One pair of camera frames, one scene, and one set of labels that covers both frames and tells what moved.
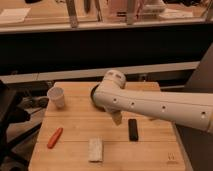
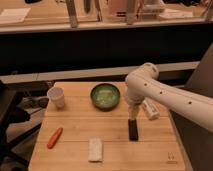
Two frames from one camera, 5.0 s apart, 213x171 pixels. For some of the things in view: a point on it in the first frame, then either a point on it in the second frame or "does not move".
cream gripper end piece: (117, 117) -> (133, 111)
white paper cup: (57, 95) does not move
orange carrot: (55, 138) does not move
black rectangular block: (133, 130) does not move
